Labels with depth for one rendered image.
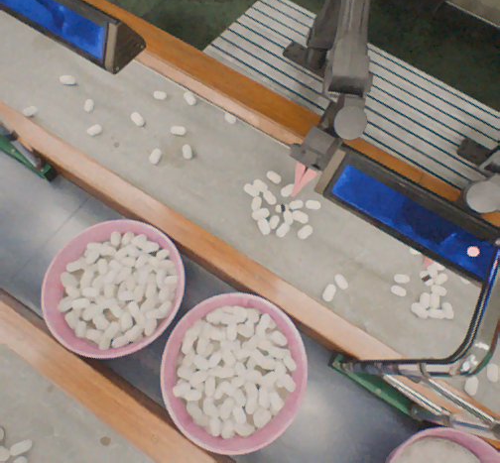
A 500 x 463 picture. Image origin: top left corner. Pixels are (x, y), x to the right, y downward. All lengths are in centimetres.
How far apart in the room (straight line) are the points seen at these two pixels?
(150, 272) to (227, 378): 26
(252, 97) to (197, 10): 156
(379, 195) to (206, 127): 55
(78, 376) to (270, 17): 115
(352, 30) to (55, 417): 87
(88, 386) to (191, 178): 45
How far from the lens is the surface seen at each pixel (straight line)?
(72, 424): 78
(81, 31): 64
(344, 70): 70
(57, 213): 95
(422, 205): 47
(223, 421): 75
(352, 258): 81
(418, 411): 81
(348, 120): 63
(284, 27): 130
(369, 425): 85
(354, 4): 75
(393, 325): 81
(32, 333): 79
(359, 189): 47
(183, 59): 103
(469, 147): 118
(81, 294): 80
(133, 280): 76
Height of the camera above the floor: 147
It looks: 66 degrees down
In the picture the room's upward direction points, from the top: 12 degrees clockwise
